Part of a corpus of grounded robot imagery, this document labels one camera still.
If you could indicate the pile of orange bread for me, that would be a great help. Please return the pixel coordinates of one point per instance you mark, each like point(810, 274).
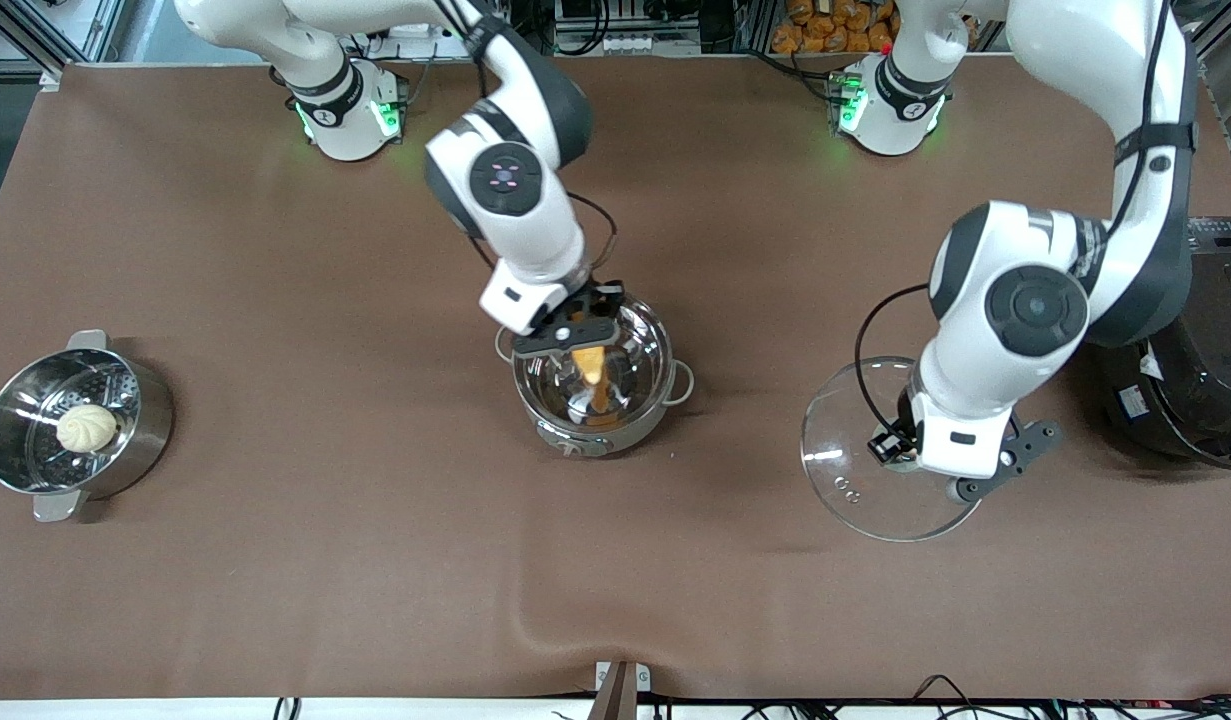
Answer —
point(825, 25)

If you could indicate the yellow corn cob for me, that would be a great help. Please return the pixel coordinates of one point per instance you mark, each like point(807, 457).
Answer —
point(593, 372)

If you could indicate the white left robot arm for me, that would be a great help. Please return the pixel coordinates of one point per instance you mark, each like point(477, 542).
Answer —
point(1035, 310)

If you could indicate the white power strip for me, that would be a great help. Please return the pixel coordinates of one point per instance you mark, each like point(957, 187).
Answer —
point(650, 44)

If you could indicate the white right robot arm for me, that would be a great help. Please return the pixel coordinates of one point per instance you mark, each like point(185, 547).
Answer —
point(525, 230)

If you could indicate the steel steamer pot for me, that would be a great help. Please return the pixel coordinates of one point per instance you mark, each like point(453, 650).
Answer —
point(145, 430)

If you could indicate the round glass pot lid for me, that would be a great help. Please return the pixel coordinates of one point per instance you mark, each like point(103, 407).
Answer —
point(855, 500)

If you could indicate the white steamed bun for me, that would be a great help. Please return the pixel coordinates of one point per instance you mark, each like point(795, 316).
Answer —
point(87, 428)

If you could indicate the dark grey rice cooker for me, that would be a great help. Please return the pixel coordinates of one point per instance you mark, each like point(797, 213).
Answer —
point(1205, 380)

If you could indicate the aluminium frame rack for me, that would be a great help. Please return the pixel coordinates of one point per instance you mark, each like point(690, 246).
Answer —
point(35, 30)

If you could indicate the metal table clamp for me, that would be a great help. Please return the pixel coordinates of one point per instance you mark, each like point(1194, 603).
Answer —
point(615, 690)

